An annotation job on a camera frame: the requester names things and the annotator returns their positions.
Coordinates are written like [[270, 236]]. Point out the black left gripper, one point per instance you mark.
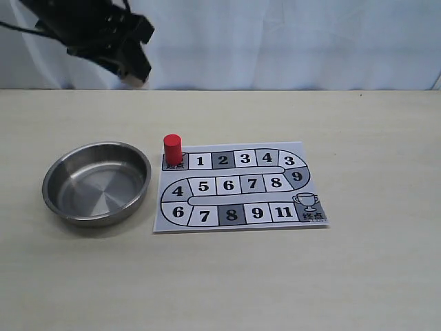
[[102, 32]]

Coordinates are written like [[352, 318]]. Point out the red cylinder game piece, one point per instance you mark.
[[172, 144]]

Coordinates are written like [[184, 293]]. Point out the white backdrop curtain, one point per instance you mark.
[[293, 45]]

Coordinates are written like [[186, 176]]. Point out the round stainless steel bowl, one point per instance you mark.
[[97, 185]]

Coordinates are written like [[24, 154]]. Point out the printed game board sheet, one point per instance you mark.
[[242, 186]]

